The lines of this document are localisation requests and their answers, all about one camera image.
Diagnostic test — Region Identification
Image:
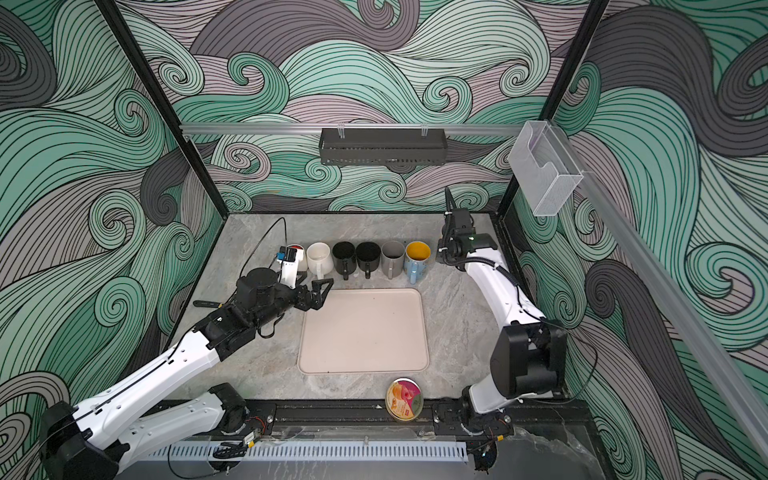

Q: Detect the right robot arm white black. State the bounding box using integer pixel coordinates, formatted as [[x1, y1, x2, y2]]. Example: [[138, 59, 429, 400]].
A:
[[437, 206, 567, 415]]

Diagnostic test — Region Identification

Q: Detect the cream mug red inside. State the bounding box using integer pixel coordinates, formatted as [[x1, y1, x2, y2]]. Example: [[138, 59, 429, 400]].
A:
[[288, 244, 308, 272]]

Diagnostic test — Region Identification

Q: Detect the aluminium rail right wall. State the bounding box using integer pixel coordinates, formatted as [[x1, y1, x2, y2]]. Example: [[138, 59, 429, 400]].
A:
[[557, 128, 768, 463]]

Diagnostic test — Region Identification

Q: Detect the grey mug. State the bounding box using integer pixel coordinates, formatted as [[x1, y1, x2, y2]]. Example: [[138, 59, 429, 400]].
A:
[[380, 240, 406, 279]]

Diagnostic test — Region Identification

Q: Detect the blue mug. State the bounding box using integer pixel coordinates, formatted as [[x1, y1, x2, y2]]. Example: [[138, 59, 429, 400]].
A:
[[404, 241, 432, 285]]

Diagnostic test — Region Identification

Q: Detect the black wall basket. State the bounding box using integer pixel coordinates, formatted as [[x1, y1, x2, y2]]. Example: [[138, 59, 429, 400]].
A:
[[318, 127, 448, 166]]

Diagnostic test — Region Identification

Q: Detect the clear acrylic wall holder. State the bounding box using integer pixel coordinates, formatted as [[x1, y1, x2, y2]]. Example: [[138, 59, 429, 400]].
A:
[[508, 121, 583, 217]]

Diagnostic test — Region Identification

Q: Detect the round colourful tin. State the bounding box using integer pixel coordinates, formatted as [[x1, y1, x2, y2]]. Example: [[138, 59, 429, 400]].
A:
[[385, 378, 424, 422]]

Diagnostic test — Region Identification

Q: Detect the beige plastic tray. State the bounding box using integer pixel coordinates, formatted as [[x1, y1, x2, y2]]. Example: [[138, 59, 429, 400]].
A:
[[297, 288, 430, 375]]

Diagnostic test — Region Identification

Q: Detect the white slotted cable duct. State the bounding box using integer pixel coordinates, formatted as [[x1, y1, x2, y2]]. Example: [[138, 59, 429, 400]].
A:
[[145, 440, 469, 463]]

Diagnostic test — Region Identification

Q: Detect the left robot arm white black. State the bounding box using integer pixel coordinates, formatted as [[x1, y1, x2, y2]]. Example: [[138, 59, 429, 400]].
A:
[[38, 267, 334, 479]]

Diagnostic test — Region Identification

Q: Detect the aluminium rail wall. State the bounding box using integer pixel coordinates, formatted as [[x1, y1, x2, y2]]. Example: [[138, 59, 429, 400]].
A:
[[557, 128, 768, 463], [180, 122, 523, 137]]

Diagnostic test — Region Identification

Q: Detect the white ribbed mug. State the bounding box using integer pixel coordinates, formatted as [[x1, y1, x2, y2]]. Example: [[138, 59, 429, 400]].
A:
[[306, 242, 334, 280]]

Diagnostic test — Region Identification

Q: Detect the aluminium rail back wall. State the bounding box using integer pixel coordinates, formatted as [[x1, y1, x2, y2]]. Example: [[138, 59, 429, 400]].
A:
[[180, 122, 523, 137]]

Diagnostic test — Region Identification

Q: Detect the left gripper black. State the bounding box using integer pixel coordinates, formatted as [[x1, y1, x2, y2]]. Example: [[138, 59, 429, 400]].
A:
[[253, 269, 333, 333]]

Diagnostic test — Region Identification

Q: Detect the black mug white base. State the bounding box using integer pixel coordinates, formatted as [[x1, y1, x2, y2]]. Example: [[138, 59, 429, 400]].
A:
[[356, 241, 381, 279]]

